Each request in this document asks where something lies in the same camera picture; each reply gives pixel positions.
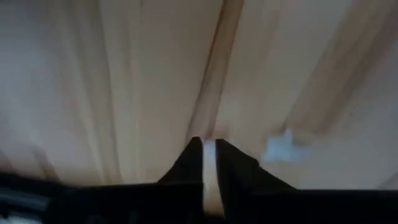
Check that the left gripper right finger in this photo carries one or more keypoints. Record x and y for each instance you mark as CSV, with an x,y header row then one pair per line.
x,y
236,174

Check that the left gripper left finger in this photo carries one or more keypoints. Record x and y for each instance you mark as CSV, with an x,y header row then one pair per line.
x,y
191,168

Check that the white ghost decoration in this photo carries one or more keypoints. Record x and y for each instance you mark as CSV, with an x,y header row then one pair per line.
x,y
283,149
209,151

